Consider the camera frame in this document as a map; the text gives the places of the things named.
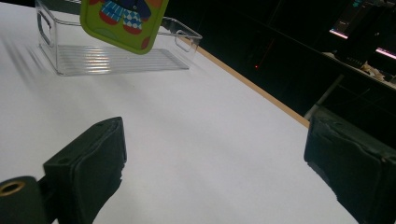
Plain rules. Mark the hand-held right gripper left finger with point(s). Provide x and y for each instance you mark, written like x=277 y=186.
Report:
x=84 y=168

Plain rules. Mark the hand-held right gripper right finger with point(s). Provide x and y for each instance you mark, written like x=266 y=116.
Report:
x=351 y=171

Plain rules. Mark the clear plastic storage container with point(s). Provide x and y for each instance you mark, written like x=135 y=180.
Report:
x=118 y=60

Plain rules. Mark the green cartoon phone case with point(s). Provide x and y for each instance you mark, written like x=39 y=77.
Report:
x=124 y=25

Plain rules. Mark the dark monitor with pink edge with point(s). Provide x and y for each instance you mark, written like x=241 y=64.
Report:
x=387 y=46
x=351 y=18

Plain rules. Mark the white metal desk frame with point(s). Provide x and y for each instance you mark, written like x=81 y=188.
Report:
x=325 y=95

